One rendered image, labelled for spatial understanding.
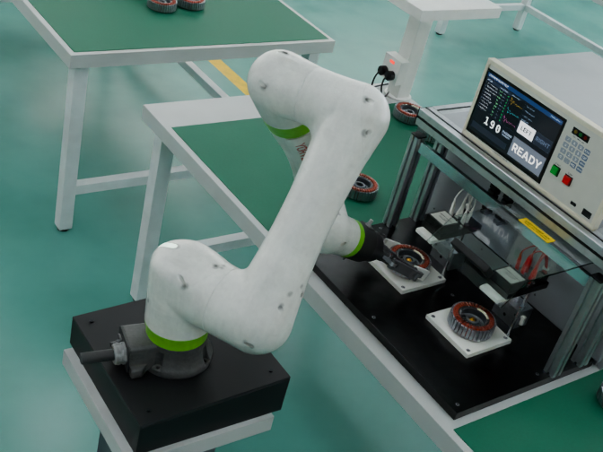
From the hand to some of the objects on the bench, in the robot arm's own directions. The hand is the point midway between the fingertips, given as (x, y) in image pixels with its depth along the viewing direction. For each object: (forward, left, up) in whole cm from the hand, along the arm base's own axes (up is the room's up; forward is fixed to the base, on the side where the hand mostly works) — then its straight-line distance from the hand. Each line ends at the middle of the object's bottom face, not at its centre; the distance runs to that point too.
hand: (407, 260), depth 230 cm
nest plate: (0, 0, -4) cm, 4 cm away
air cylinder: (+19, -20, -5) cm, 28 cm away
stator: (+5, +40, -5) cm, 40 cm away
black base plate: (+4, -11, -6) cm, 13 cm away
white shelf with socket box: (+40, +89, -7) cm, 98 cm away
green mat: (+39, -70, -8) cm, 80 cm away
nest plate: (+5, -24, -4) cm, 24 cm away
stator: (0, 0, -2) cm, 2 cm away
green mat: (+11, +56, -6) cm, 58 cm away
